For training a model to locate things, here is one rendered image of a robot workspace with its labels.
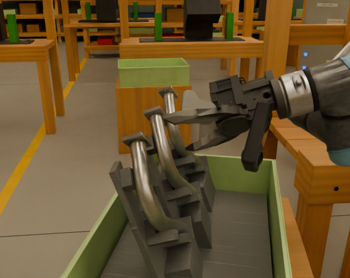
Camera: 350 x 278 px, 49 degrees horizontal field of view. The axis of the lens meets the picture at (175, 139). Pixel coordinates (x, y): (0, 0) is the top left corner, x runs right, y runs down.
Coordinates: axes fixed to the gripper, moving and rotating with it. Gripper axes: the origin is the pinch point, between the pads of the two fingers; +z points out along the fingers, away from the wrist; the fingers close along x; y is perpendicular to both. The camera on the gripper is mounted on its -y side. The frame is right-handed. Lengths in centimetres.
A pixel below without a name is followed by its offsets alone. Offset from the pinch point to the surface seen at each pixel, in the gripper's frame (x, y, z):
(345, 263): -79, -22, -31
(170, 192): -20.9, -2.8, 7.8
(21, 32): -611, 696, 475
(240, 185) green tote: -57, 5, -6
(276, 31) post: -83, 77, -36
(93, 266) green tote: -17.3, -16.1, 26.5
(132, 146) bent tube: 1.1, 0.3, 7.9
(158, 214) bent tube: -3.1, -12.0, 6.1
